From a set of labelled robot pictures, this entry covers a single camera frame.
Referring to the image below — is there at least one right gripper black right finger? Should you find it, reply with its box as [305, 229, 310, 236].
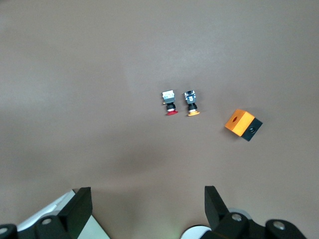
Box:
[204, 185, 267, 239]

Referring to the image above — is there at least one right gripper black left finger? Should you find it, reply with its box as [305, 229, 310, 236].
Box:
[34, 187, 93, 239]

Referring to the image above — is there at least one red push button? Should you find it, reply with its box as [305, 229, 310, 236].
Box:
[160, 90, 179, 117]

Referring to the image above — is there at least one orange black button box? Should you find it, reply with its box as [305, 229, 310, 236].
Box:
[224, 109, 264, 142]

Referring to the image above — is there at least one brown table mat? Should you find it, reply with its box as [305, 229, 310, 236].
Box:
[0, 0, 319, 239]

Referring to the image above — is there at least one yellow push button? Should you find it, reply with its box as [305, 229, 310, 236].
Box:
[183, 90, 201, 118]

